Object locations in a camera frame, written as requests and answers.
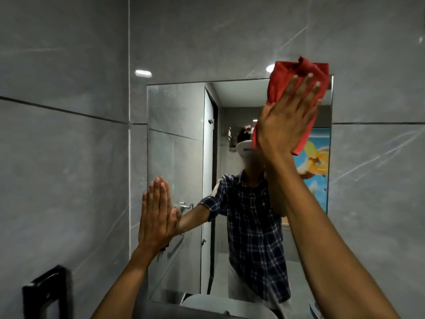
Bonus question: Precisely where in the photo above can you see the person's right hand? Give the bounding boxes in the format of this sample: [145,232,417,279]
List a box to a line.
[257,73,323,160]

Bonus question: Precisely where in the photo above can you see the person's left hand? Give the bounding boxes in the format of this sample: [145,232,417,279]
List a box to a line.
[137,177,182,252]

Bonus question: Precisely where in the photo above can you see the red cleaning cloth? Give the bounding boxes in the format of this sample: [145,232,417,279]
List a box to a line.
[251,56,330,156]

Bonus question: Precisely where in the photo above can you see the person's right forearm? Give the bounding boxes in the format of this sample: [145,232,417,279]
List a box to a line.
[265,153,401,319]

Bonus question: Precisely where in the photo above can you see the person's left forearm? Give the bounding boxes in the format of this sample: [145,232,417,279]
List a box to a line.
[90,244,168,319]

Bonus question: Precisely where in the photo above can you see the white wash basin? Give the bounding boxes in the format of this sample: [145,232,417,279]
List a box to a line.
[133,293,280,319]

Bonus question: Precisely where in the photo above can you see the rectangular wall mirror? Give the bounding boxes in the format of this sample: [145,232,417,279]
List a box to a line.
[147,75,334,311]

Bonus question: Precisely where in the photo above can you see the black wall holder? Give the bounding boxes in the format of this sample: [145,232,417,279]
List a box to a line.
[22,265,72,319]

